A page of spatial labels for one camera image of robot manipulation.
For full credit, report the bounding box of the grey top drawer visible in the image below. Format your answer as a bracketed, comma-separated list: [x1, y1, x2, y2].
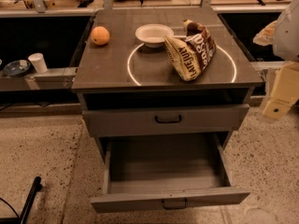
[83, 105, 249, 137]

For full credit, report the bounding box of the orange fruit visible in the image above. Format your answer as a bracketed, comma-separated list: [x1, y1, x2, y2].
[91, 26, 110, 46]

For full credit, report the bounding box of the white bowl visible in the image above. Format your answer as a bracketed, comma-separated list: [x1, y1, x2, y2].
[135, 24, 174, 48]

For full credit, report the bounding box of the dark round plate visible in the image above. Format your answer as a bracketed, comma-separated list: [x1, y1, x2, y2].
[3, 60, 31, 77]

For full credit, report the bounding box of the grey drawer cabinet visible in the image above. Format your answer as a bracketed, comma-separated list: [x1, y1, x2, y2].
[72, 7, 262, 155]

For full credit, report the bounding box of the brown chip bag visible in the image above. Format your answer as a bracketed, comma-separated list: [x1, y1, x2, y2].
[164, 20, 217, 81]

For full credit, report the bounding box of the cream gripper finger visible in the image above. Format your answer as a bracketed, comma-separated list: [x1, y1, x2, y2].
[262, 62, 299, 121]
[253, 21, 277, 46]

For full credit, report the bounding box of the black bar on floor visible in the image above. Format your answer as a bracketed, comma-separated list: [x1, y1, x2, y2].
[0, 176, 42, 224]

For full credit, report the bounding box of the white paper cup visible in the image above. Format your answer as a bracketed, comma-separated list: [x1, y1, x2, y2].
[28, 53, 48, 73]

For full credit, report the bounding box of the grey side shelf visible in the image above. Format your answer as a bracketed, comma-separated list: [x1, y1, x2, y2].
[0, 67, 78, 91]

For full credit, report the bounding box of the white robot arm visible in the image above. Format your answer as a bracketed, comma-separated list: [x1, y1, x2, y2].
[253, 0, 299, 121]

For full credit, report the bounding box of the grey open middle drawer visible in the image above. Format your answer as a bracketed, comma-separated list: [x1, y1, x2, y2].
[91, 133, 250, 213]

